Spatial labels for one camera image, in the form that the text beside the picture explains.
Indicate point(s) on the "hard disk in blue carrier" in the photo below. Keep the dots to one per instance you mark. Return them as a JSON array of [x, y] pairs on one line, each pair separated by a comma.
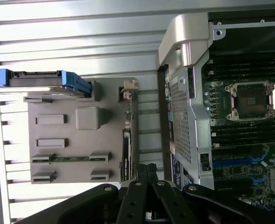
[[34, 81]]

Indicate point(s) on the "open black PC case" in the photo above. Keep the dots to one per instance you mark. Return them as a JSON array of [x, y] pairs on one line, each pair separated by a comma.
[[188, 121]]

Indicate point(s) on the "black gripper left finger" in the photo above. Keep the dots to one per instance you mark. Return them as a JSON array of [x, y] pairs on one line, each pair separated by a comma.
[[132, 200]]

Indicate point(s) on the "grey plastic parts rack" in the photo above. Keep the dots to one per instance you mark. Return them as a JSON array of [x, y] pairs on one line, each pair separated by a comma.
[[81, 140]]

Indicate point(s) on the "long blue expansion slot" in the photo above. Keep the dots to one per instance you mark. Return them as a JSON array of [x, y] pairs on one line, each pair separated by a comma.
[[233, 163]]

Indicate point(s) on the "green Dell motherboard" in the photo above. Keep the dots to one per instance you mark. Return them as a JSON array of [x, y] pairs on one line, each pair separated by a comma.
[[244, 149]]

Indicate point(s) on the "CPU socket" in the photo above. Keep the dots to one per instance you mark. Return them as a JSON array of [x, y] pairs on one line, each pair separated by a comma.
[[250, 100]]

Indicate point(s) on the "green RAM stick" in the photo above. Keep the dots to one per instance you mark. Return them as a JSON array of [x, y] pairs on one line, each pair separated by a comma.
[[69, 158]]

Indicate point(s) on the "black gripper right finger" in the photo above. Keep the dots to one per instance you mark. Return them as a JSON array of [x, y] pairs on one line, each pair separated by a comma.
[[165, 200]]

